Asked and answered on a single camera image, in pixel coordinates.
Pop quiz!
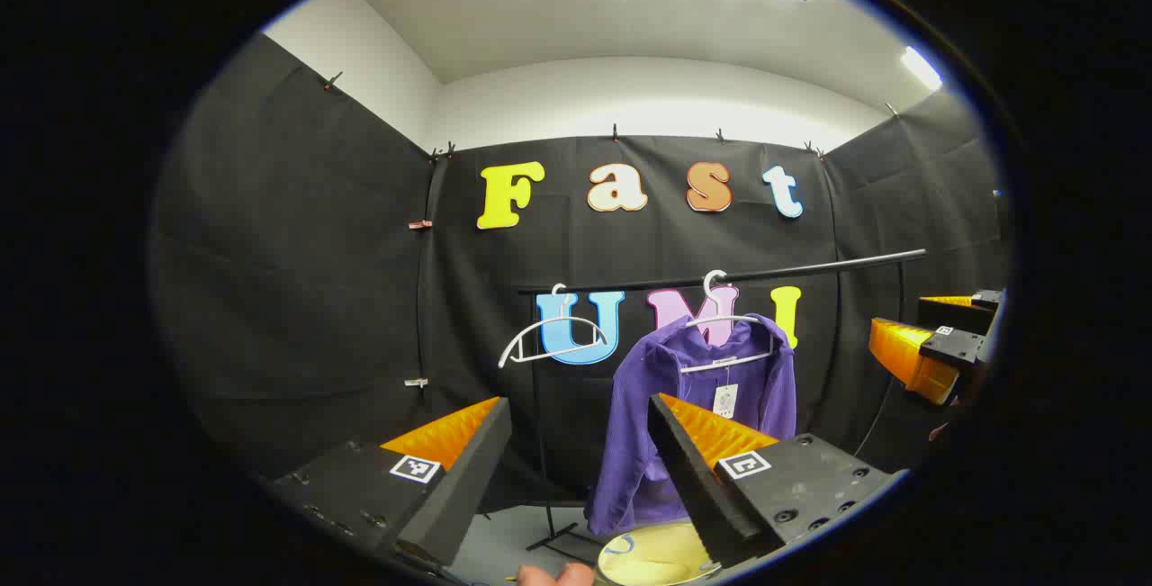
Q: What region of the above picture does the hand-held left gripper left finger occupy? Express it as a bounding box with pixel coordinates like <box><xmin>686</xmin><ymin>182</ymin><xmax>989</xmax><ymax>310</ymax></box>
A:
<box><xmin>268</xmin><ymin>395</ymin><xmax>514</xmax><ymax>569</ymax></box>

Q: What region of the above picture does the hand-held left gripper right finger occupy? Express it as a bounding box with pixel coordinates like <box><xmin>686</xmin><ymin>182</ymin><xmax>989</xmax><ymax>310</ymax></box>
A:
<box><xmin>646</xmin><ymin>392</ymin><xmax>908</xmax><ymax>571</ymax></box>

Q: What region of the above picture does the cream laundry hamper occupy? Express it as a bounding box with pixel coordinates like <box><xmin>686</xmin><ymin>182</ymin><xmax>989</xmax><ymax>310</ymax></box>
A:
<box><xmin>597</xmin><ymin>518</ymin><xmax>721</xmax><ymax>586</ymax></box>

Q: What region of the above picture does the purple corduroy shirt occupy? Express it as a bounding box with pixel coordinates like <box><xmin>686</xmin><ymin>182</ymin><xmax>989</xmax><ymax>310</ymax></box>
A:
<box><xmin>585</xmin><ymin>313</ymin><xmax>799</xmax><ymax>537</ymax></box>

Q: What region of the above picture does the black clothes rack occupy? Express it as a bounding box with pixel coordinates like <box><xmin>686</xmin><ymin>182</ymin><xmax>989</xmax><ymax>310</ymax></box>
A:
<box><xmin>516</xmin><ymin>248</ymin><xmax>928</xmax><ymax>566</ymax></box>

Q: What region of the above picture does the white plastic hanger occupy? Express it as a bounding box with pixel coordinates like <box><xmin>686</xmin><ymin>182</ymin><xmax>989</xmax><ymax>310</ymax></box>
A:
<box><xmin>498</xmin><ymin>283</ymin><xmax>611</xmax><ymax>369</ymax></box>
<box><xmin>679</xmin><ymin>269</ymin><xmax>779</xmax><ymax>375</ymax></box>

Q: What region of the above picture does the black backdrop cloth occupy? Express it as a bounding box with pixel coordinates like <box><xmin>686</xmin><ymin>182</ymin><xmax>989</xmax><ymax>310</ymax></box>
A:
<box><xmin>148</xmin><ymin>32</ymin><xmax>1013</xmax><ymax>515</ymax></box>

